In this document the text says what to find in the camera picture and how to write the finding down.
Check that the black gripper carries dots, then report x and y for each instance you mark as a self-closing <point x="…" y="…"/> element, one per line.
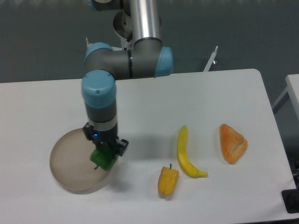
<point x="110" y="136"/>

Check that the green bell pepper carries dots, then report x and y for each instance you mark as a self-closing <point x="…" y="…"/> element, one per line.
<point x="103" y="158"/>

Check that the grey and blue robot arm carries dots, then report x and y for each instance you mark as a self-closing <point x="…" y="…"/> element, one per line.
<point x="104" y="66"/>

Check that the beige round plate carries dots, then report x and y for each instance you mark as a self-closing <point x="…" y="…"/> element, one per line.
<point x="71" y="166"/>

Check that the yellow bell pepper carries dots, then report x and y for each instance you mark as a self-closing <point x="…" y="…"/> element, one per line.
<point x="167" y="180"/>

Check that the yellow long chili pepper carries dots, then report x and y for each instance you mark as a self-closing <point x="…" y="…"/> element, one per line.
<point x="182" y="157"/>

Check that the black device at table edge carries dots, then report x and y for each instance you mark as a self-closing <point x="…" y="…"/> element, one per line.
<point x="291" y="200"/>

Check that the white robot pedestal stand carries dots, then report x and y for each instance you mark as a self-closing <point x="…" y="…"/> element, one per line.
<point x="123" y="28"/>

